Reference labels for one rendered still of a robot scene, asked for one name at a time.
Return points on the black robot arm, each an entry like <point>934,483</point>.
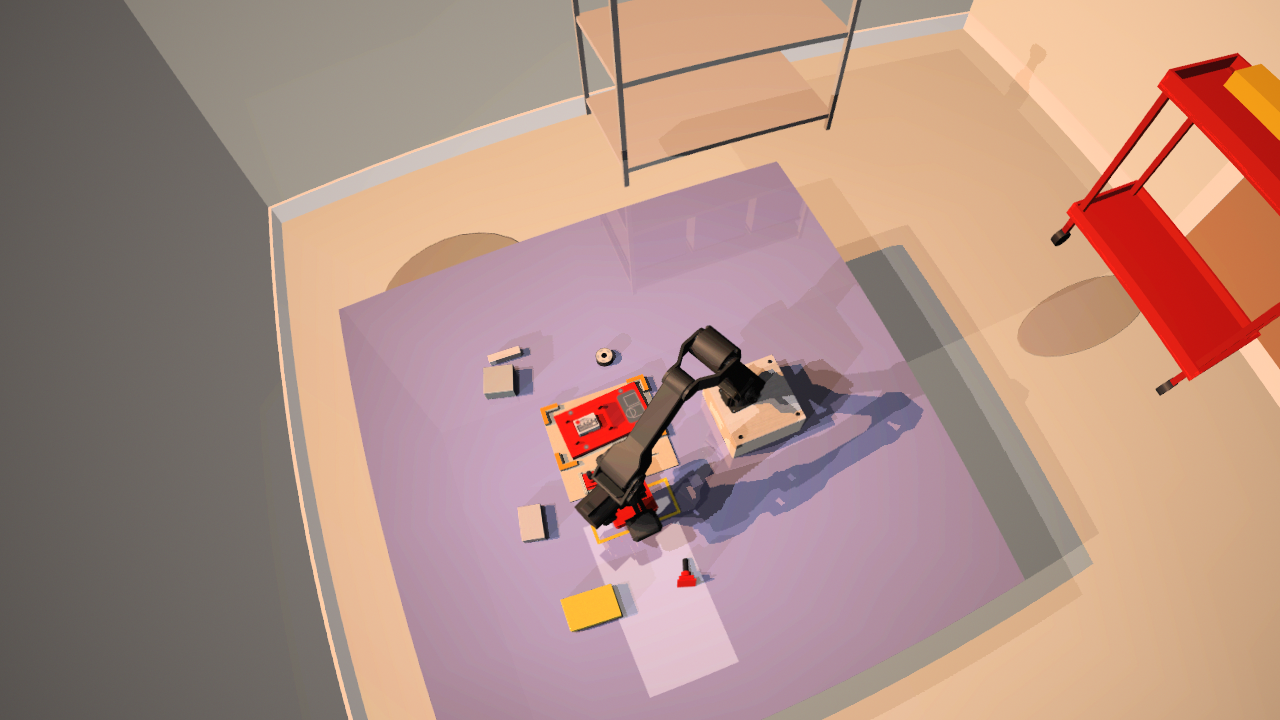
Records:
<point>620,472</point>

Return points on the yellow curved block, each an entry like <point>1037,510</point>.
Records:
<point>591,608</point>

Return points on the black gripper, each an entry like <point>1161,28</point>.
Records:
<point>644,524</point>

